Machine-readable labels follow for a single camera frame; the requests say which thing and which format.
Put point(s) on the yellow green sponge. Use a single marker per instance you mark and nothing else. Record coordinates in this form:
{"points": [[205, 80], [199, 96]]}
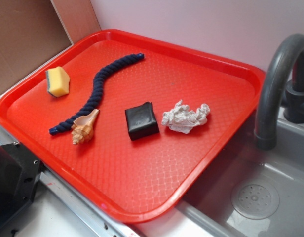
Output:
{"points": [[58, 82]]}

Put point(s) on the black square block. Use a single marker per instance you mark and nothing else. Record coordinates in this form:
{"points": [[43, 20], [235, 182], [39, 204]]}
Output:
{"points": [[141, 121]]}

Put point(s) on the crumpled white cloth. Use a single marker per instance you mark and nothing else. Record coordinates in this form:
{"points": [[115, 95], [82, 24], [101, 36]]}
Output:
{"points": [[182, 119]]}

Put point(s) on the red plastic tray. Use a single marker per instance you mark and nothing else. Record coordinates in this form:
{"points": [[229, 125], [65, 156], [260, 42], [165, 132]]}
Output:
{"points": [[133, 181]]}

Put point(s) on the tan conch seashell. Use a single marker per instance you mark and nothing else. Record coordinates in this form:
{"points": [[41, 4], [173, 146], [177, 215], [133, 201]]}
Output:
{"points": [[82, 128]]}

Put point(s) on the grey plastic sink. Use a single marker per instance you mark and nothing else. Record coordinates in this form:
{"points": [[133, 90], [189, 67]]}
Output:
{"points": [[208, 200]]}

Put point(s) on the round sink drain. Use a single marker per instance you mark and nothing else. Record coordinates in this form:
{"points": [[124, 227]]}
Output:
{"points": [[255, 199]]}

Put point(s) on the grey curved faucet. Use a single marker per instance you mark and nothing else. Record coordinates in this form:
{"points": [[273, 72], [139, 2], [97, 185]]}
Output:
{"points": [[283, 86]]}

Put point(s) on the brown cardboard panel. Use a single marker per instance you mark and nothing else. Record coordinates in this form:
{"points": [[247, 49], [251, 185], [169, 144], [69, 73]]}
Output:
{"points": [[34, 31]]}

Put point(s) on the aluminium frame rail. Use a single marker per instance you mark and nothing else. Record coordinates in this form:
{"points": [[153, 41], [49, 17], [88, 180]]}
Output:
{"points": [[58, 211]]}

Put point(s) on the black metal bracket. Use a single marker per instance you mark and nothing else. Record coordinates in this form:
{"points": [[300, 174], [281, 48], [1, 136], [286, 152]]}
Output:
{"points": [[19, 174]]}

